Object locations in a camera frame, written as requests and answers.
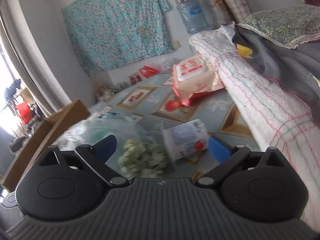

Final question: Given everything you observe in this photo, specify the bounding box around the white stitched quilt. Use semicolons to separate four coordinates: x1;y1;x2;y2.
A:
189;29;319;231

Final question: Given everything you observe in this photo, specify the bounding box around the red plastic bag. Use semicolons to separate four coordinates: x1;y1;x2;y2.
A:
139;66;160;79

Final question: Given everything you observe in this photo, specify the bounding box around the cardboard box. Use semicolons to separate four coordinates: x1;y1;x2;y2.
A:
1;99;90;192

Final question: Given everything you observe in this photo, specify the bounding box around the teal floral wall cloth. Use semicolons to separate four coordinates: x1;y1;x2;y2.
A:
62;0;174;75

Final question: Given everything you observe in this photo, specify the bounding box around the green floral pillow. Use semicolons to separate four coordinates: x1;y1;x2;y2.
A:
238;4;319;49

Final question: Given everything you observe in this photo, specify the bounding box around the grey blanket with ducks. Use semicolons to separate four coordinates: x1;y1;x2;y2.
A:
232;27;319;125

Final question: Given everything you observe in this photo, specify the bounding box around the white tissue pack barcode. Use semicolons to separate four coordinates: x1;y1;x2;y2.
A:
162;119;209;161

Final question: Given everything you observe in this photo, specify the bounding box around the blue water jug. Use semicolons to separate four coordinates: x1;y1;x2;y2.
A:
176;0;209;35

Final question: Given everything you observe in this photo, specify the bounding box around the green white floral bundle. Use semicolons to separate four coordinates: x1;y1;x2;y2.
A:
118;139;167;178

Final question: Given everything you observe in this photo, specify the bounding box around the pink wet wipes pack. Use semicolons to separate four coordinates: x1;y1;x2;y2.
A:
172;54;224;107

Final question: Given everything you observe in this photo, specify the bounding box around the checked wallpaper roll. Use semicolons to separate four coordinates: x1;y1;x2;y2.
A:
223;0;252;23

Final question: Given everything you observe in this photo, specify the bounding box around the red white can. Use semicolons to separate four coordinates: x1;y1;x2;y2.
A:
129;74;142;85

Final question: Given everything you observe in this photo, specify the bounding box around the floral wallpaper roll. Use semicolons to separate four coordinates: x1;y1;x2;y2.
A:
206;0;231;25

